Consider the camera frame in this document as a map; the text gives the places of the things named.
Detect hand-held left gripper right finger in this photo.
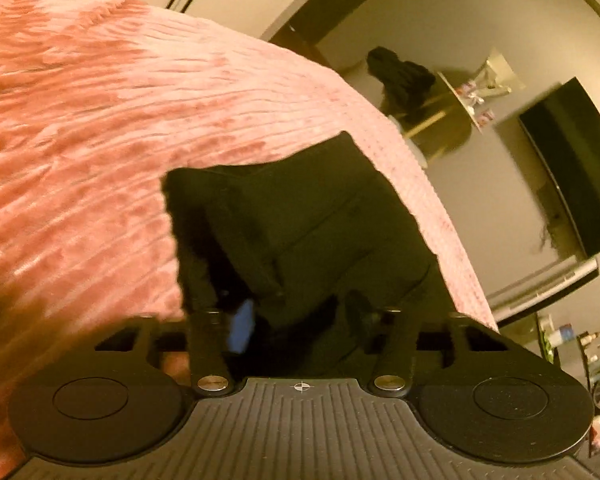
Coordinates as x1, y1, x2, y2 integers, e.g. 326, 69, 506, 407
345, 290, 511, 396

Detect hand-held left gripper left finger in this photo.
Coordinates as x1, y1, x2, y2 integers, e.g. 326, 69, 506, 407
94, 299, 257, 395

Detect black pants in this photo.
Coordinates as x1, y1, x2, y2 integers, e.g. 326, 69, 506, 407
160, 131, 457, 363

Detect white round basket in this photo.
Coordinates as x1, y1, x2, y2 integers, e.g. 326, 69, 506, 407
387, 114, 428, 163

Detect blue and white box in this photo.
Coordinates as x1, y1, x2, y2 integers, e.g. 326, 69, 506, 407
550, 325, 577, 347

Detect pink ribbed blanket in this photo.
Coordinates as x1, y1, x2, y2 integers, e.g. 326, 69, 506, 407
0, 0, 501, 467

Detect wooden round side table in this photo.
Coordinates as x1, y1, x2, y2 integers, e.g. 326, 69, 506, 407
404, 71, 498, 163

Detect black clothes pile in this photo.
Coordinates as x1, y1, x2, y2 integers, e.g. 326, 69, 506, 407
366, 46, 437, 122

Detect wrapped flower bouquet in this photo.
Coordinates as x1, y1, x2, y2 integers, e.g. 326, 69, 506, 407
472, 47, 527, 97

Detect dark wooden door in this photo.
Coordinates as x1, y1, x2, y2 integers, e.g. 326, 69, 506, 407
260, 0, 416, 81

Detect black wall television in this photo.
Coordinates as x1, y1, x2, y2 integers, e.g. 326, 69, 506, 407
519, 77, 600, 259

